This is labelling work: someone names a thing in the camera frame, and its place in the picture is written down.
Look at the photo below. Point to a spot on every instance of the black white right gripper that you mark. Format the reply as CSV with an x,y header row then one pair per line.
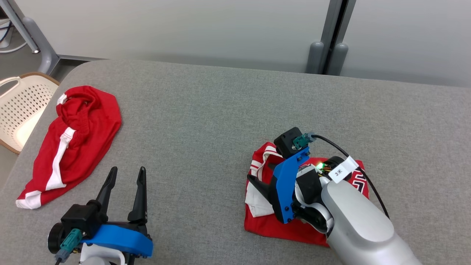
x,y
307,187

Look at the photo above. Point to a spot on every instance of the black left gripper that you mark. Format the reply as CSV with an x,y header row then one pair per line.
x,y
141,226

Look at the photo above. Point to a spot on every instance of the red basketball jersey white trim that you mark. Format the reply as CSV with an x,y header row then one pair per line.
x,y
265,224

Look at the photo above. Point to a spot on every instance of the red shorts with white stripe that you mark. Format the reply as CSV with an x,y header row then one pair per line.
x,y
81,140

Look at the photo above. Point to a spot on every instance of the cream perforated laundry basket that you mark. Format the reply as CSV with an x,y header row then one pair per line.
x,y
22,106

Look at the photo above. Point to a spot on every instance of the grey rounded partition foot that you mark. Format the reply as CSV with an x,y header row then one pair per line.
x,y
337,60
315,59

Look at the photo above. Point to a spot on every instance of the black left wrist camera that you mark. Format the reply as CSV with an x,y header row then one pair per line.
x,y
81,219

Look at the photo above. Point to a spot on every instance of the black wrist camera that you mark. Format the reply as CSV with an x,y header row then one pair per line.
x,y
285,143
81,219

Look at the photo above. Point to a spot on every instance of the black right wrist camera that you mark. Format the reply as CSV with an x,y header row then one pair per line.
x,y
285,143

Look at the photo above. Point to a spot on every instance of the green right camera connector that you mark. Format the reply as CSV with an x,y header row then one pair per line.
x,y
303,140

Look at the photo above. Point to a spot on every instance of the green camera connector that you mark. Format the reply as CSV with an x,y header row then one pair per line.
x,y
303,140
70,241

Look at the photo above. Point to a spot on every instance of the green left camera connector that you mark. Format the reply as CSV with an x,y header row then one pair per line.
x,y
70,241

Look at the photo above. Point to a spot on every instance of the grey partition post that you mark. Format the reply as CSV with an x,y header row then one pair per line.
x,y
333,22

